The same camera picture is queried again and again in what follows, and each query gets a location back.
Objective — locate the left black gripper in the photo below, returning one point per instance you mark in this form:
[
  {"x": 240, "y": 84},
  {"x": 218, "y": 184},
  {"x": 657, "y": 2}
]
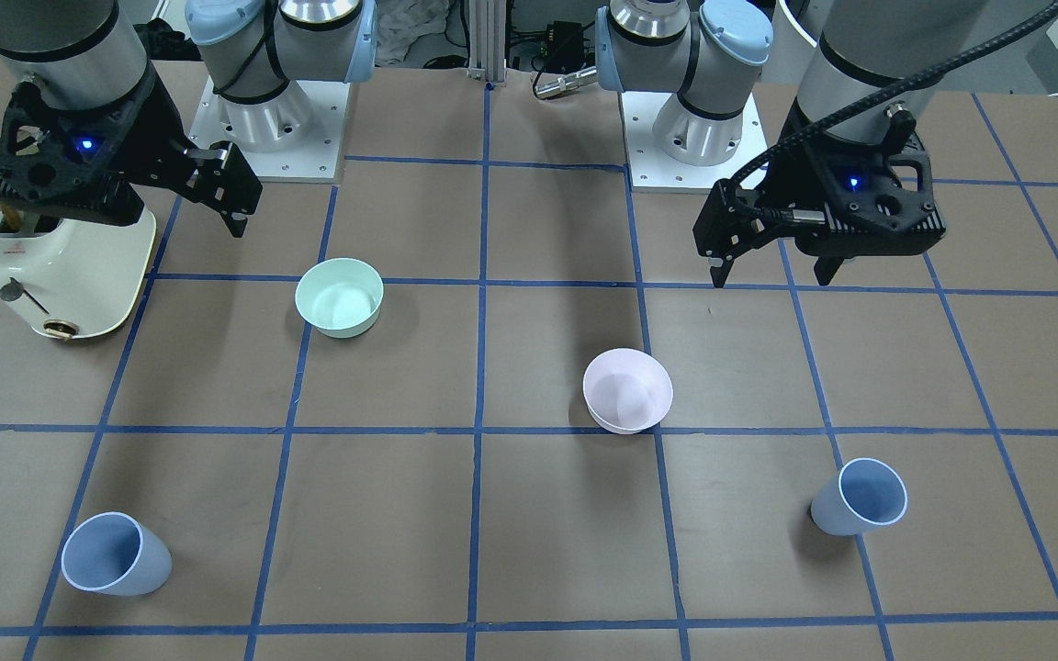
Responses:
[{"x": 788, "y": 172}]

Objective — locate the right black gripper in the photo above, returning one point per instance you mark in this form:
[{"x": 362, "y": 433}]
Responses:
[{"x": 145, "y": 125}]

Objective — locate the blue cup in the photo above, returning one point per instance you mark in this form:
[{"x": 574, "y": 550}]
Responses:
[
  {"x": 113, "y": 554},
  {"x": 866, "y": 494}
]

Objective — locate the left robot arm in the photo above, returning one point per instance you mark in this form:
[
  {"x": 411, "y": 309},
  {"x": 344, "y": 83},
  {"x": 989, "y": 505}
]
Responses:
[{"x": 710, "y": 57}]

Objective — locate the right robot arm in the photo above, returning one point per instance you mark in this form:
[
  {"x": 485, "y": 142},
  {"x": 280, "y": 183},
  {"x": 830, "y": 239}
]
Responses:
[{"x": 90, "y": 55}]

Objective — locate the mint green bowl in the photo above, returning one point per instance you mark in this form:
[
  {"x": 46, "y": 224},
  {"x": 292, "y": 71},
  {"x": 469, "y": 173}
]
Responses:
[{"x": 340, "y": 297}]

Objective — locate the cream toaster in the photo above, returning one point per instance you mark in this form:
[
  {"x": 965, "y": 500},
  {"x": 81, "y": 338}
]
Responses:
[{"x": 71, "y": 279}]

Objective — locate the pink bowl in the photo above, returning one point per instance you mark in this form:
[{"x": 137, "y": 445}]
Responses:
[{"x": 627, "y": 391}]

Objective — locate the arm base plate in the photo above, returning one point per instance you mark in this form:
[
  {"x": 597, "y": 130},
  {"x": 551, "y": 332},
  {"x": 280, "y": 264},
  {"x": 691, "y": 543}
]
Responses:
[
  {"x": 297, "y": 137},
  {"x": 672, "y": 151}
]

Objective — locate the aluminium frame post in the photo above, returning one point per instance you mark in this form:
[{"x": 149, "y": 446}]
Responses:
[{"x": 487, "y": 41}]

